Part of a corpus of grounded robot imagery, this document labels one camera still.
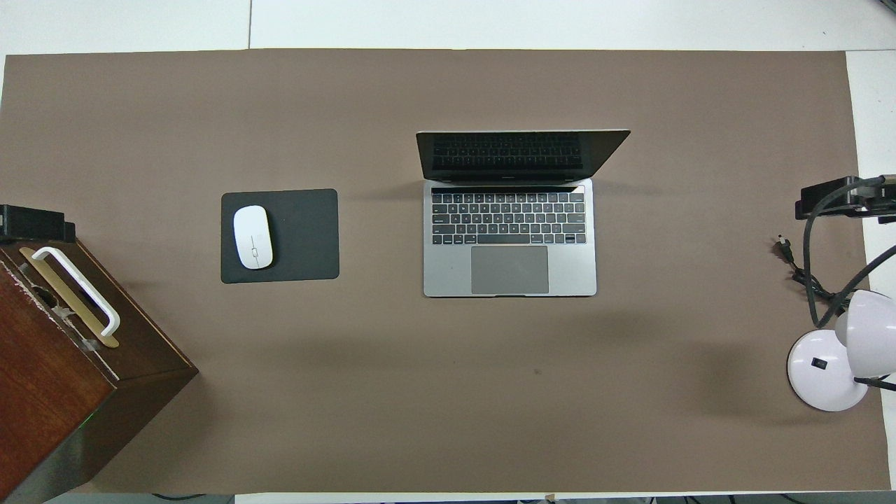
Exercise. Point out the brown table mat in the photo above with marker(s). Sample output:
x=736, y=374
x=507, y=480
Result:
x=448, y=406

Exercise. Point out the white desk lamp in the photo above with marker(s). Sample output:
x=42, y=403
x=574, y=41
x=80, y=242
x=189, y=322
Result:
x=819, y=371

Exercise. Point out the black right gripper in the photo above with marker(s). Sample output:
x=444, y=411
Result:
x=883, y=210

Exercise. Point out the black mouse pad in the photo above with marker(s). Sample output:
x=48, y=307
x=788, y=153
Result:
x=304, y=238

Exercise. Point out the white computer mouse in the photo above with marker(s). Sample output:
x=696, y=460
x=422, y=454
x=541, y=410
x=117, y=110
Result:
x=253, y=236

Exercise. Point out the silver grey laptop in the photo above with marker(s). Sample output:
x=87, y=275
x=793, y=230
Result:
x=509, y=269

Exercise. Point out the dark brown wooden box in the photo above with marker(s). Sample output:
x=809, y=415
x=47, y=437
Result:
x=56, y=392

